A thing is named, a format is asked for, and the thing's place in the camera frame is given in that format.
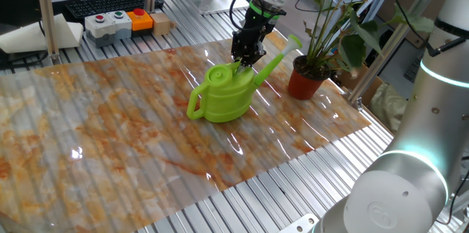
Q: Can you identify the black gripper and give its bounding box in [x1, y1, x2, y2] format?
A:
[230, 13, 278, 75]

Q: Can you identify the green plastic watering can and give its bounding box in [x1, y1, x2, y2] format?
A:
[186, 34, 303, 123]

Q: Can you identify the green plant in terracotta pot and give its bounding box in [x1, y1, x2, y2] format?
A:
[287, 0, 435, 101]

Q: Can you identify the small wooden block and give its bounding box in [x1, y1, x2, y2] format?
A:
[149, 12, 172, 37]

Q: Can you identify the orange emergency stop box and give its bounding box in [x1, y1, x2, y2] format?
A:
[127, 7, 154, 38]

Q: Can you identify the brown cardboard box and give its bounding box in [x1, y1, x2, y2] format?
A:
[331, 64, 384, 108]

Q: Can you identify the grey box with green button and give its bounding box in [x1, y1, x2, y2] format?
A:
[106, 10, 133, 40]

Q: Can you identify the black keyboard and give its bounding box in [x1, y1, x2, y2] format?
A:
[64, 0, 165, 21]

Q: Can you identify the beige fabric bag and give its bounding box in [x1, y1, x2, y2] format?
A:
[369, 82, 408, 133]

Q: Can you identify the grey box with red button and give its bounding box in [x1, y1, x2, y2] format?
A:
[84, 12, 117, 48]

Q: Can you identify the orange marble pattern mat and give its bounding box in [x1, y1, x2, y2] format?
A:
[0, 31, 372, 233]

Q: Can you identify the white folded paper cone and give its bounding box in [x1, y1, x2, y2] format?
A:
[0, 13, 84, 54]

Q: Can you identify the green wrist adapter ring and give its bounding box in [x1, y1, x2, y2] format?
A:
[248, 1, 287, 21]

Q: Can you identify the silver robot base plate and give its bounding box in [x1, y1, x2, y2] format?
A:
[278, 212, 320, 233]

